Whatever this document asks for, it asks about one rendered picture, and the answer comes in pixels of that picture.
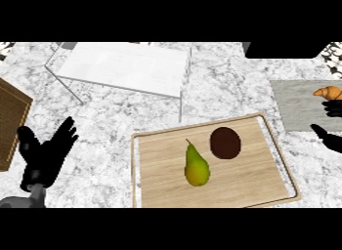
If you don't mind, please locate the grey stone placemat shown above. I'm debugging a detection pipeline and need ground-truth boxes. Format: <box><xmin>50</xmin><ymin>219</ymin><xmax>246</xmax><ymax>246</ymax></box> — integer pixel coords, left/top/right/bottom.
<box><xmin>269</xmin><ymin>79</ymin><xmax>342</xmax><ymax>133</ymax></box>

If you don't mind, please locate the white tiered wire shelf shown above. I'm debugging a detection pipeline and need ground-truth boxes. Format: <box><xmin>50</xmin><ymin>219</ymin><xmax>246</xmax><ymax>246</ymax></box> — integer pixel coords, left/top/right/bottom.
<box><xmin>43</xmin><ymin>42</ymin><xmax>195</xmax><ymax>123</ymax></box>

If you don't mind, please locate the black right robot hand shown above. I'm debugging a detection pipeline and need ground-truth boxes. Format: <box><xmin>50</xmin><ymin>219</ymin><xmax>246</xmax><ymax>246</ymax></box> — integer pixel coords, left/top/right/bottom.
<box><xmin>309</xmin><ymin>100</ymin><xmax>342</xmax><ymax>158</ymax></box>

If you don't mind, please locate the black appliance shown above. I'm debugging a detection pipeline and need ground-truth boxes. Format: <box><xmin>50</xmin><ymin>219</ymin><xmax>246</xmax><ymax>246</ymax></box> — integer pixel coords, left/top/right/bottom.
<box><xmin>243</xmin><ymin>42</ymin><xmax>332</xmax><ymax>60</ymax></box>

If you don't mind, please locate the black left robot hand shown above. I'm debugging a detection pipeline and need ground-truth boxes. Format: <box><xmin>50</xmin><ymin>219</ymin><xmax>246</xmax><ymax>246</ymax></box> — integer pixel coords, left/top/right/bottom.
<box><xmin>16</xmin><ymin>116</ymin><xmax>81</xmax><ymax>193</ymax></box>

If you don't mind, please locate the golden croissant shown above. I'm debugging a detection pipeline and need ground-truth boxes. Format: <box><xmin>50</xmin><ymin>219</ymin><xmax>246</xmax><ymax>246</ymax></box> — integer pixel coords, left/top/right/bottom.
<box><xmin>312</xmin><ymin>85</ymin><xmax>342</xmax><ymax>124</ymax></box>

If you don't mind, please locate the brown wicker basket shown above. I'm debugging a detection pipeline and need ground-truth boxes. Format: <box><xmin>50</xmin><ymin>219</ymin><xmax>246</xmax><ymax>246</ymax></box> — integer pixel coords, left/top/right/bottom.
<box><xmin>0</xmin><ymin>69</ymin><xmax>34</xmax><ymax>175</ymax></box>

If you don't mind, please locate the green pear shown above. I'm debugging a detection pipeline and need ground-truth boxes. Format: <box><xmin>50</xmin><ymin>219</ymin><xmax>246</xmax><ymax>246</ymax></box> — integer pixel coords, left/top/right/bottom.
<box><xmin>184</xmin><ymin>139</ymin><xmax>212</xmax><ymax>188</ymax></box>

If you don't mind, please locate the pale wooden tray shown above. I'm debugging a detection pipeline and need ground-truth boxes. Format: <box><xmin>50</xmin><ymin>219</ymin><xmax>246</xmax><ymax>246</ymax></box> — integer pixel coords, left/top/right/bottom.
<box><xmin>130</xmin><ymin>112</ymin><xmax>304</xmax><ymax>209</ymax></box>

